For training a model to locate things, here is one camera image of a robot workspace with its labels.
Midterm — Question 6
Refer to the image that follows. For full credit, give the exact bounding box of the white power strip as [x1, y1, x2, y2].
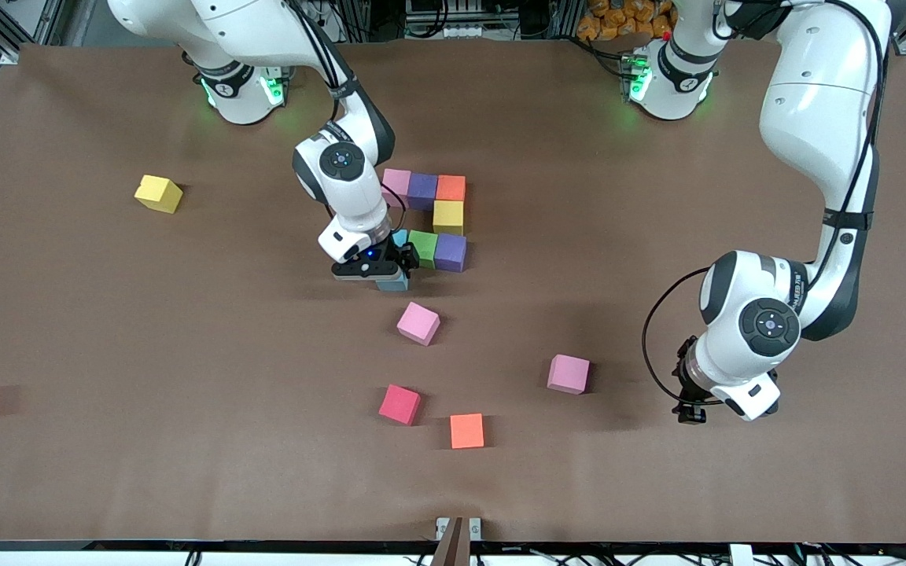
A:
[296, 0, 344, 44]

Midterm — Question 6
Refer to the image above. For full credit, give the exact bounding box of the red foam cube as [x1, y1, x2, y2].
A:
[378, 384, 422, 426]

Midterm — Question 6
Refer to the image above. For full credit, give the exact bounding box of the metal clamp bracket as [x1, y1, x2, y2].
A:
[431, 516, 483, 566]

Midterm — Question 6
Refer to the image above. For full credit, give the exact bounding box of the green foam cube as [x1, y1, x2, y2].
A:
[408, 230, 439, 270]

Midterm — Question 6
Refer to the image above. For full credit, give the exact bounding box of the yellow foam cube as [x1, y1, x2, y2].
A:
[134, 175, 184, 215]
[433, 200, 465, 236]

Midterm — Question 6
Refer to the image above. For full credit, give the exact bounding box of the pink foam cube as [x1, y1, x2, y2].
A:
[381, 168, 413, 209]
[547, 355, 591, 395]
[396, 302, 441, 347]

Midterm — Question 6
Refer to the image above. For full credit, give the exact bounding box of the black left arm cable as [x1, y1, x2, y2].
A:
[642, 267, 725, 406]

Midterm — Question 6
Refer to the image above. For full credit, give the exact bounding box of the purple foam cube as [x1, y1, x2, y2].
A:
[408, 173, 439, 211]
[434, 233, 468, 273]

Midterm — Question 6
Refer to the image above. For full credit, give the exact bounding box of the brown paper table cover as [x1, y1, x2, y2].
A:
[0, 39, 906, 543]

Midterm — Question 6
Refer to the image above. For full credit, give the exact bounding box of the bag of orange items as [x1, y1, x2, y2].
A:
[576, 0, 678, 42]

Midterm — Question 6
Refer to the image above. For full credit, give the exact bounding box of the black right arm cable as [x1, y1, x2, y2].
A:
[381, 182, 408, 233]

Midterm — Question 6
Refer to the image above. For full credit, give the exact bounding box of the white socket box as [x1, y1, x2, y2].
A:
[404, 0, 493, 40]

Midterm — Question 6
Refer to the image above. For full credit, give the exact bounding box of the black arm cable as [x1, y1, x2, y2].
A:
[381, 182, 408, 233]
[642, 267, 725, 406]

